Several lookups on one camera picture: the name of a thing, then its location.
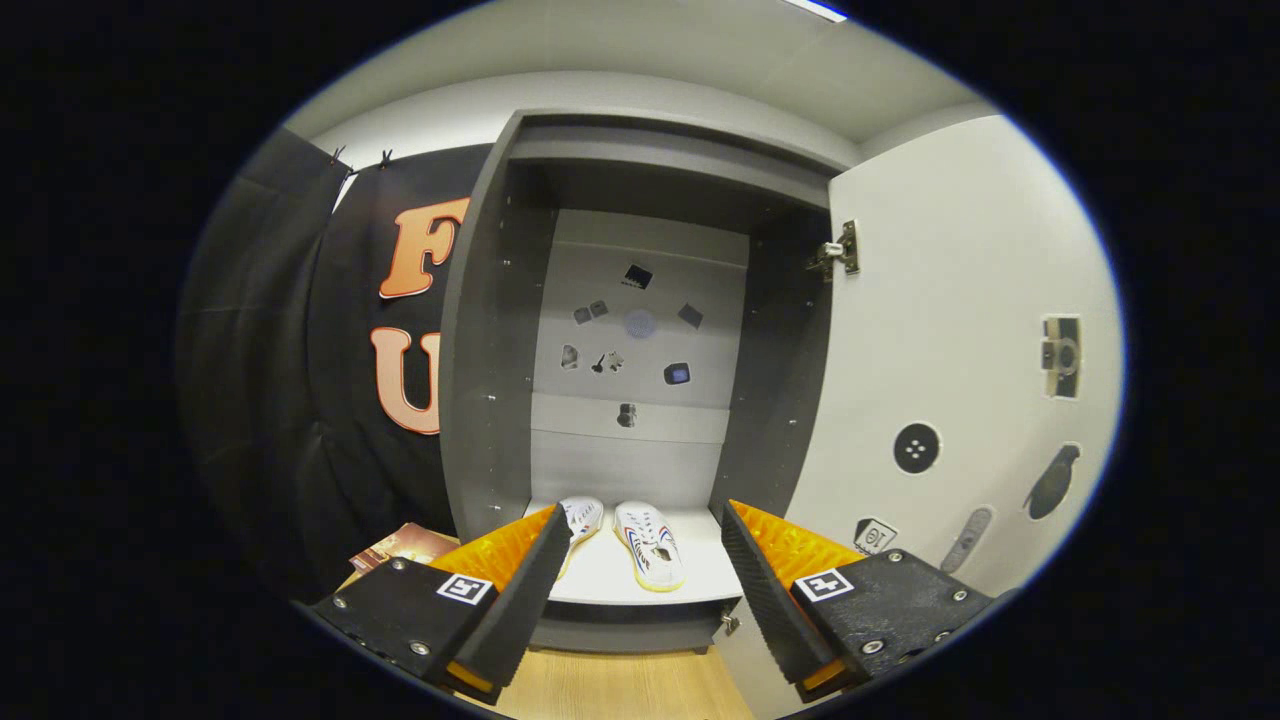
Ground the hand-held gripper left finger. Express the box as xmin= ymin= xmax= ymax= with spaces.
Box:
xmin=310 ymin=503 xmax=573 ymax=706

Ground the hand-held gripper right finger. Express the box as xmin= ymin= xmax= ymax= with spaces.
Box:
xmin=720 ymin=499 xmax=996 ymax=701

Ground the white canvas shoe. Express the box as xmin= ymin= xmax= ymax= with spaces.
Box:
xmin=555 ymin=497 xmax=606 ymax=581
xmin=613 ymin=500 xmax=688 ymax=593

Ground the grey shoe cabinet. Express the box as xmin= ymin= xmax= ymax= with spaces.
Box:
xmin=438 ymin=108 xmax=861 ymax=656

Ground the beige shoe cabinet door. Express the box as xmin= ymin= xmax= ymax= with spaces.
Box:
xmin=715 ymin=113 xmax=1126 ymax=720

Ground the brown book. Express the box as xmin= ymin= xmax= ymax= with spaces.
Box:
xmin=348 ymin=522 xmax=463 ymax=591

